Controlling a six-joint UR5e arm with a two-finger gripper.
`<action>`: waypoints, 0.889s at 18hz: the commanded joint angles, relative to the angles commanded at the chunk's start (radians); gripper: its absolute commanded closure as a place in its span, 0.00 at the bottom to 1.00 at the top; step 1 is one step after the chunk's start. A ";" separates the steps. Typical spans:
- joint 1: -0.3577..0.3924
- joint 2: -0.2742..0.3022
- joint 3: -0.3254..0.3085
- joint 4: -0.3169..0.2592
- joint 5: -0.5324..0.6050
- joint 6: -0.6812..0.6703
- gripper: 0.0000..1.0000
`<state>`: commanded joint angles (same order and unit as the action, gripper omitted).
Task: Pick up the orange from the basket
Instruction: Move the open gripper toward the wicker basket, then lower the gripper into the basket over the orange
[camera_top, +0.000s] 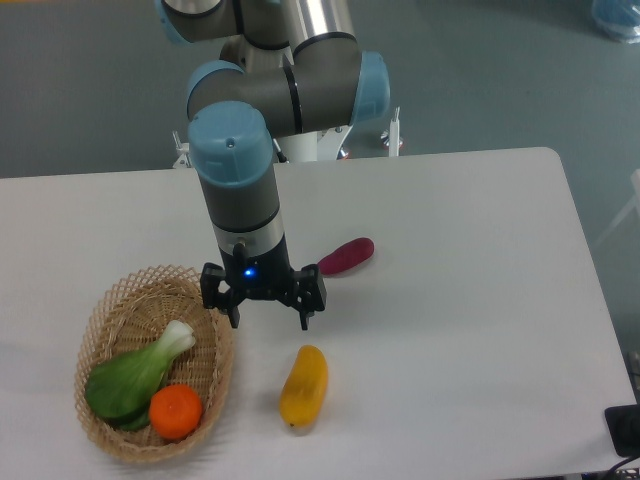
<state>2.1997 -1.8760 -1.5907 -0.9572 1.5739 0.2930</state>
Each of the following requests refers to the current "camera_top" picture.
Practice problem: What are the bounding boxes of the orange fruit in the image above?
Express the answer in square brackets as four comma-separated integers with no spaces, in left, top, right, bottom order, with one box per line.
[148,384,203,441]

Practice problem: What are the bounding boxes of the woven wicker basket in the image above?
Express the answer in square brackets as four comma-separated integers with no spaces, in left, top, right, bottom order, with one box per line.
[75,265,234,463]

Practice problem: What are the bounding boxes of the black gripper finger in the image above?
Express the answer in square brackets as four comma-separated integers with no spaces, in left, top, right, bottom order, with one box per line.
[280,264,327,331]
[200,262,246,329]

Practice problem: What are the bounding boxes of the yellow mango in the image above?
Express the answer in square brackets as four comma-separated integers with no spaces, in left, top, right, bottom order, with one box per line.
[279,345,329,428]

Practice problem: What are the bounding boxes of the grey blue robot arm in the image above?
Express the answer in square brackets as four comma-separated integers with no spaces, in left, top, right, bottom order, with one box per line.
[156,1,390,324]

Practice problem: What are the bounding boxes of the black device at table edge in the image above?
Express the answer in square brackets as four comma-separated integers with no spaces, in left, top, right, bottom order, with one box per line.
[604,404,639,457]

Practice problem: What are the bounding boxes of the green bok choy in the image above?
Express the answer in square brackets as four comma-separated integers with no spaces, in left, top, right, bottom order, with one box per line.
[84,320,196,431]

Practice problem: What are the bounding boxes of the blue object top right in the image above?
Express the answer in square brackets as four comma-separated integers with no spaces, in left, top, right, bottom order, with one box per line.
[591,0,639,44]

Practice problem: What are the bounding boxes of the purple sweet potato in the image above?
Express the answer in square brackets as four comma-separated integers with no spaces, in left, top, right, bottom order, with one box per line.
[318,237,375,276]

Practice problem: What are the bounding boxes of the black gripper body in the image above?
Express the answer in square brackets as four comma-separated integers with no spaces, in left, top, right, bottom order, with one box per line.
[220,235,293,303]

